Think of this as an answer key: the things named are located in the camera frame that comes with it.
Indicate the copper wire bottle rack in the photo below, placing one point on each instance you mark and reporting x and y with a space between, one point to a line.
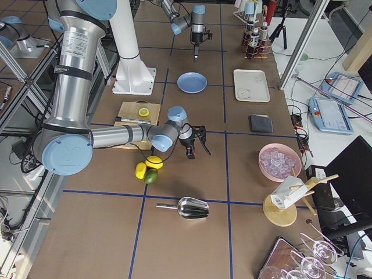
261 51

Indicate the wine glass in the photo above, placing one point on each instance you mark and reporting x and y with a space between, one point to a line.
309 266
322 250

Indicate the grey folded cloth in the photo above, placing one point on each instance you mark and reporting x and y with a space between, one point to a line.
262 124

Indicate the yellow lemon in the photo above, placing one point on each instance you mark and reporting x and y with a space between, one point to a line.
154 162
140 170

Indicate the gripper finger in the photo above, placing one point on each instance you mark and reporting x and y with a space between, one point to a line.
196 52
205 146
190 152

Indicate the blue teach pendant near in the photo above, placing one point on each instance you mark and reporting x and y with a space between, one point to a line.
329 116

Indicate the blue teach pendant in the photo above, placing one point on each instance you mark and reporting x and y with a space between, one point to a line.
329 116
342 87

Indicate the green lime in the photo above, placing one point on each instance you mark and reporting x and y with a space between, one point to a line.
151 176

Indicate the lemon half slice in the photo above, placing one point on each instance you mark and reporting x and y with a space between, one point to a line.
143 112

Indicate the white wire cup rack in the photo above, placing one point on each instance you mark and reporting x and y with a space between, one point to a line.
248 10

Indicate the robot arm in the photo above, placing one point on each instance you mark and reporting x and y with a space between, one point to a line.
66 143
195 20

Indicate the metal ice scoop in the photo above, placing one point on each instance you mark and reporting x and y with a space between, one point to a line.
188 208

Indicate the blue teach pendant far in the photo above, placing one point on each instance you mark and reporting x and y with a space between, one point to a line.
342 87

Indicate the dark bottle white cap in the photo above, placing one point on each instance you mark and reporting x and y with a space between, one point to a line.
248 31

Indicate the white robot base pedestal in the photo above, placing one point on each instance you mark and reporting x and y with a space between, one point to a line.
132 76

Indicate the green bowl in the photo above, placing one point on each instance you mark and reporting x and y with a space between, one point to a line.
304 57

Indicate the wooden cutting board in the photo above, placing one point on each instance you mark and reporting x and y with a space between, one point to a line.
130 110

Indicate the pink bowl of ice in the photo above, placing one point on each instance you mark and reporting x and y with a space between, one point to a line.
278 161

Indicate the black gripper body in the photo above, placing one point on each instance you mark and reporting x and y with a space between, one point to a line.
195 38
186 142

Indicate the blue plate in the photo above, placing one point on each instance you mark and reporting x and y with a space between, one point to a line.
192 82

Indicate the wooden stand with carton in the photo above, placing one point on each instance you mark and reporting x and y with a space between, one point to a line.
279 207

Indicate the black monitor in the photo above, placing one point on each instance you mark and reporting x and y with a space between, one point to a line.
353 185

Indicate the black camera tripod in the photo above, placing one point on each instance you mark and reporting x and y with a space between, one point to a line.
286 9

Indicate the cream bear tray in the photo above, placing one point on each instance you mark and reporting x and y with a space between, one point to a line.
251 86

